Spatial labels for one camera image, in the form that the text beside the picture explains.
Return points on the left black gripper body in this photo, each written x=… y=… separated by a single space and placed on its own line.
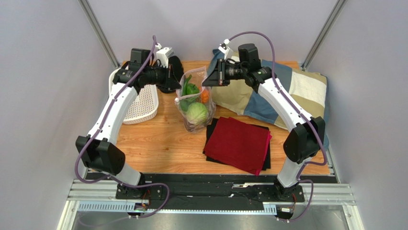
x=157 y=76

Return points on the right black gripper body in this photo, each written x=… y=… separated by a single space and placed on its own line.
x=217 y=74

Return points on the green toy bell pepper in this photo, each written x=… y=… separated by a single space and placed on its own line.
x=192 y=89

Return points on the green toy chili pepper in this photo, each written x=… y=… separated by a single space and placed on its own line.
x=183 y=102

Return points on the clear zip top bag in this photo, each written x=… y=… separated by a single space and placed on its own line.
x=194 y=101

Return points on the green toy cabbage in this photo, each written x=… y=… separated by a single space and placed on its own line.
x=197 y=113

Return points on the purple toy eggplant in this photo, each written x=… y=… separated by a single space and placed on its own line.
x=190 y=127

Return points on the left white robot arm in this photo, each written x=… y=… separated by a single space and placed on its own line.
x=98 y=150

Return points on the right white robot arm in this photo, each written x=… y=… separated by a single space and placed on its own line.
x=306 y=133

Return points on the black baseball cap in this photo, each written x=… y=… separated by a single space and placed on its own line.
x=171 y=60

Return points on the white plastic basket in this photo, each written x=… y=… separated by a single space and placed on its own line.
x=143 y=108

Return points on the red folded cloth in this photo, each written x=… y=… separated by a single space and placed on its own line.
x=238 y=144

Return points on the checked blue beige pillow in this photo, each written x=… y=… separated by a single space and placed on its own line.
x=308 y=89

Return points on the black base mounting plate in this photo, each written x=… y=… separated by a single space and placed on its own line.
x=215 y=192

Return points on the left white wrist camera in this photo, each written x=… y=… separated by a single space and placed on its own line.
x=163 y=54

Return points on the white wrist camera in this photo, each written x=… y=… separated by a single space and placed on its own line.
x=163 y=54
x=226 y=50

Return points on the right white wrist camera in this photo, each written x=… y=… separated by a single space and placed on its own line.
x=226 y=50

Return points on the left corner aluminium post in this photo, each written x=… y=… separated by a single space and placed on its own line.
x=86 y=7

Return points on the corner aluminium post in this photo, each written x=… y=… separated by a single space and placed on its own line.
x=331 y=19
x=86 y=7

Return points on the right corner aluminium post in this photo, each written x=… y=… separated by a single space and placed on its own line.
x=331 y=19

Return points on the aluminium frame rail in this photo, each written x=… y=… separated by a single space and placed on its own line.
x=328 y=205

